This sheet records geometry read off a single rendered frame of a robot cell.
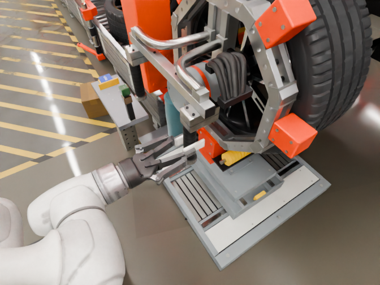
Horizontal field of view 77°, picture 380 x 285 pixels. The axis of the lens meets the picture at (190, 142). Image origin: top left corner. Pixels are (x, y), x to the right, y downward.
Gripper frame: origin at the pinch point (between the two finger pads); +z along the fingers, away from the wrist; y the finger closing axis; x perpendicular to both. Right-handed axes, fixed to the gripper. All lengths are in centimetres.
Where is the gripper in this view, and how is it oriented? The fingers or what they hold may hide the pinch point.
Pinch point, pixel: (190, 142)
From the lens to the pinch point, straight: 67.1
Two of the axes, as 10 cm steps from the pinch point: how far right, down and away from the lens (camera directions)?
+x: 0.0, -6.2, -7.8
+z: 8.4, -4.3, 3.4
